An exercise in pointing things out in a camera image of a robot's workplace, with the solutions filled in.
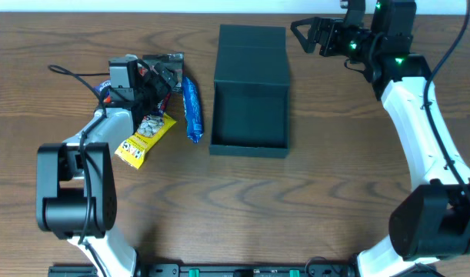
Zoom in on black red snack packet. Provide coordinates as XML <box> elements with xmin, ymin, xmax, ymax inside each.
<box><xmin>142</xmin><ymin>52</ymin><xmax>185</xmax><ymax>95</ymax></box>

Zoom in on dark green gift box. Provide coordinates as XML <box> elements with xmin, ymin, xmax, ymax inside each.
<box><xmin>209</xmin><ymin>25</ymin><xmax>290</xmax><ymax>159</ymax></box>

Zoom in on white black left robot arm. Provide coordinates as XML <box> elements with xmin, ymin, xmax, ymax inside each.
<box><xmin>35</xmin><ymin>56</ymin><xmax>178</xmax><ymax>276</ymax></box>

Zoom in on yellow Hacks candy bag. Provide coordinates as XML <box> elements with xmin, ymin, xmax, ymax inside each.
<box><xmin>115</xmin><ymin>114</ymin><xmax>176</xmax><ymax>169</ymax></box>

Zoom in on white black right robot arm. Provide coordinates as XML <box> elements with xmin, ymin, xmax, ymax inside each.
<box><xmin>291</xmin><ymin>0</ymin><xmax>470</xmax><ymax>276</ymax></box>

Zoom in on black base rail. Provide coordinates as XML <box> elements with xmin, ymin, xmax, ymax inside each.
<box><xmin>47</xmin><ymin>262</ymin><xmax>358</xmax><ymax>277</ymax></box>

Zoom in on blue Eclipse mints box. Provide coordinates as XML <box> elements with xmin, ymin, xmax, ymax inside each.
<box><xmin>94</xmin><ymin>79</ymin><xmax>111</xmax><ymax>97</ymax></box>

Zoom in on blue biscuit packet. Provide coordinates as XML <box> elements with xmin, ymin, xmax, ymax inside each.
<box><xmin>182</xmin><ymin>76</ymin><xmax>204</xmax><ymax>143</ymax></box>

